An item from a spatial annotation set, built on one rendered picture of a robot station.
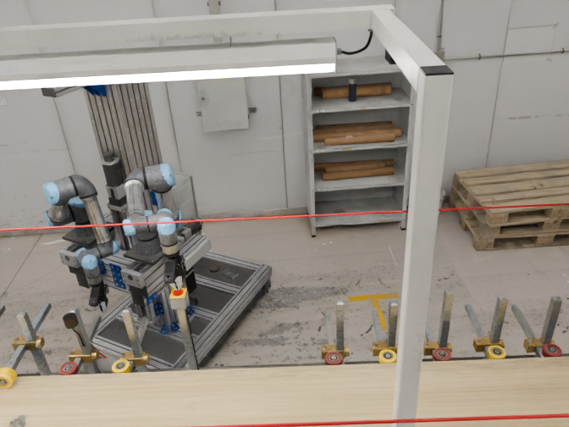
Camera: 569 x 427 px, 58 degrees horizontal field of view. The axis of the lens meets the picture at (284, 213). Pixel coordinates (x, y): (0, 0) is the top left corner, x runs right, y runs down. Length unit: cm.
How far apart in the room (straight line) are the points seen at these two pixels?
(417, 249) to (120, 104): 218
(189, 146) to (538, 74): 328
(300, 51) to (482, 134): 400
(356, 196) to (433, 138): 433
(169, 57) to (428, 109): 85
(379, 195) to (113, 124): 307
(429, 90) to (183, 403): 183
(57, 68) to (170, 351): 239
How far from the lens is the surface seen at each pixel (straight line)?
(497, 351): 264
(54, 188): 292
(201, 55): 155
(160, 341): 375
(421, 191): 102
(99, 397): 256
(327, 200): 526
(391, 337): 261
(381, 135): 463
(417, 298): 116
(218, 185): 515
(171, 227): 225
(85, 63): 163
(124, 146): 307
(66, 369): 274
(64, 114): 513
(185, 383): 249
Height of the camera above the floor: 271
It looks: 31 degrees down
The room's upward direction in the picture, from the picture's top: 4 degrees counter-clockwise
